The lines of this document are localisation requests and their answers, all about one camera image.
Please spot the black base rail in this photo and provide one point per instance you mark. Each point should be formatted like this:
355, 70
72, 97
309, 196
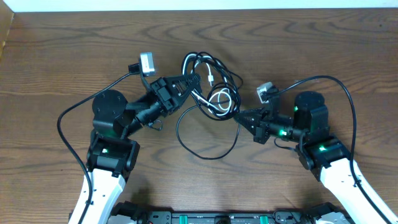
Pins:
278, 216

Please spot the wooden side panel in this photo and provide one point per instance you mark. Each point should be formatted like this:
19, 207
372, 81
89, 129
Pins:
6, 19

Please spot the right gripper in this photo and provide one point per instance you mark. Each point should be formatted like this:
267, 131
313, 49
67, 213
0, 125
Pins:
260, 134

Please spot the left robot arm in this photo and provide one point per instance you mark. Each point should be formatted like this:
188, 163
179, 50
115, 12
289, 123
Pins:
112, 155

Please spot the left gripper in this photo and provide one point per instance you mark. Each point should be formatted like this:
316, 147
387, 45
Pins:
163, 87

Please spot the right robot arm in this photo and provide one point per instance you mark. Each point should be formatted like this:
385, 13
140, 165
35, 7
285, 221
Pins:
320, 152

